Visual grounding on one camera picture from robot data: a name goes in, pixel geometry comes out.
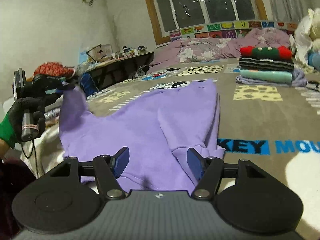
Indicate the lavender folded garment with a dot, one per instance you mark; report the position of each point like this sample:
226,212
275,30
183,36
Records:
298,80

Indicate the large dark window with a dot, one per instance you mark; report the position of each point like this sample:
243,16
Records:
169,15

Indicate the black striped folded garment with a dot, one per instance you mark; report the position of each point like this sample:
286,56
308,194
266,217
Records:
266,64

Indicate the black gloved left hand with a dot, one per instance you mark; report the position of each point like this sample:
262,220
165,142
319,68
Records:
33,106

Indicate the green sleeve forearm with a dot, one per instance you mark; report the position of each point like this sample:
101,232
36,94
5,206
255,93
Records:
8,135

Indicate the red green knitted sweater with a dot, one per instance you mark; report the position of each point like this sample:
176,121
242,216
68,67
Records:
271,53

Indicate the pink floral quilt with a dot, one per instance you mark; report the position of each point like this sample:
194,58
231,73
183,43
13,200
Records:
187,50

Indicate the purple sweatshirt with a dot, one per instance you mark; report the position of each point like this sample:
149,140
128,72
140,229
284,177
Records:
158,128

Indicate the teal folded garment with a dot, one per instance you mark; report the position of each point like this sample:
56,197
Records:
267,75

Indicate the blue bag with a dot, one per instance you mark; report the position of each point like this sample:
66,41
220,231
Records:
87,85

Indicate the dark low table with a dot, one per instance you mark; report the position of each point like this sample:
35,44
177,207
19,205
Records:
112,72

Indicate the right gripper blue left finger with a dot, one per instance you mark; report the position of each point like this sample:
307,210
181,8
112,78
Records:
107,170

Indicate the white plush toy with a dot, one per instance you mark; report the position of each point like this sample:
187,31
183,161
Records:
305,42

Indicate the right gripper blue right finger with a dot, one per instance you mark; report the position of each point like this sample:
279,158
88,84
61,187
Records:
207,172

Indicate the colourful cartoon border strip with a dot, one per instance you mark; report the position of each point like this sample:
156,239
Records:
230,29

